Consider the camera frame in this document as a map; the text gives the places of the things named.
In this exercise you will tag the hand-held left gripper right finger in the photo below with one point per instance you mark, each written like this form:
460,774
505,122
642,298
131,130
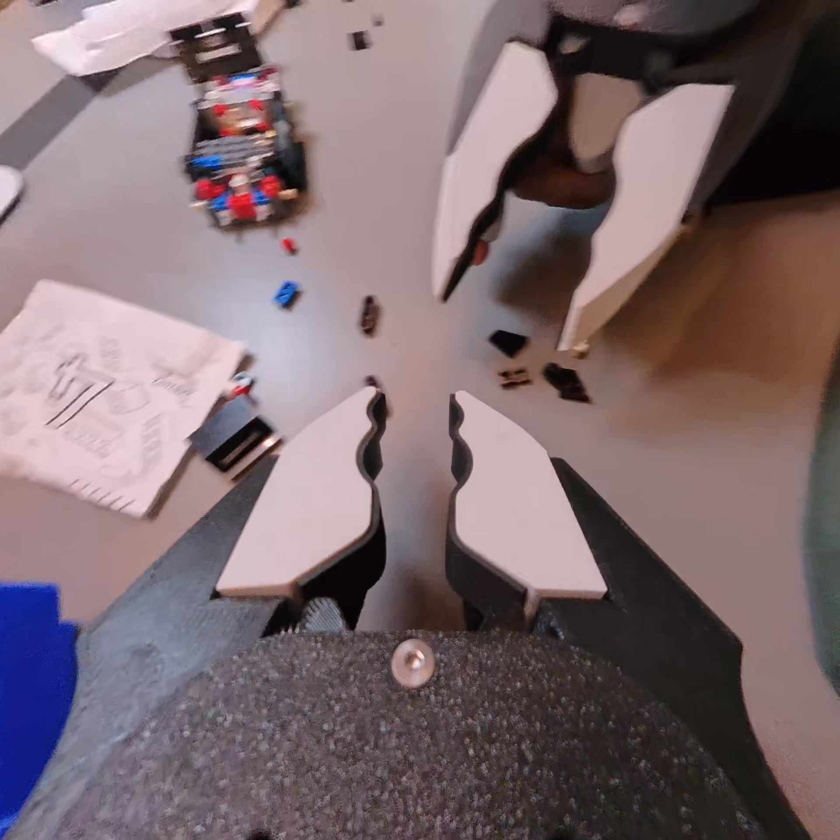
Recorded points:
518,512

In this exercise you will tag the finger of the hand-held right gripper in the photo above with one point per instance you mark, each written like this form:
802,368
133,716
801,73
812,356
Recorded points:
492,131
663,170

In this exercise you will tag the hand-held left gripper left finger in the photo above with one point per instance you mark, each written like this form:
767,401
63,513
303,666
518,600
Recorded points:
302,505

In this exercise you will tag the red round lego stud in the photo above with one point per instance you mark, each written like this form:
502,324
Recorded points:
289,245

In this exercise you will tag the lego car model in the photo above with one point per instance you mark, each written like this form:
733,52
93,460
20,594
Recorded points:
246,151

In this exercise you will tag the person's right forearm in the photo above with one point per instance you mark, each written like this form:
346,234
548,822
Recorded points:
823,98

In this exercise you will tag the red white black lego piece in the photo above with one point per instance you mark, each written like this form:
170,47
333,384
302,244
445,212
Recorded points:
243,386

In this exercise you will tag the black lego wedge plate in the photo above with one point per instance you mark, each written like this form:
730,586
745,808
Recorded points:
568,382

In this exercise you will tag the black lego slope piece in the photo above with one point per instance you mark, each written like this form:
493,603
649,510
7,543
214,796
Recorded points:
508,342

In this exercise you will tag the blue lego plate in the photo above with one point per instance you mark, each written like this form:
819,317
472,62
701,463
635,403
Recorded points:
287,294

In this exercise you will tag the black stickered lego panel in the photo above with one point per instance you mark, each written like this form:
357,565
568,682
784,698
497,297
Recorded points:
216,46

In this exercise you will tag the person's right hand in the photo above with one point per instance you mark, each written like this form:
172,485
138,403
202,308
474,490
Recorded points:
564,184

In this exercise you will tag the printed white paper bag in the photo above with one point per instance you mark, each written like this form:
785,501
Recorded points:
98,394

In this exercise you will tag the blue plastic bin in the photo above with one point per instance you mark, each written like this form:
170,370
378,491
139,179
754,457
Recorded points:
33,689

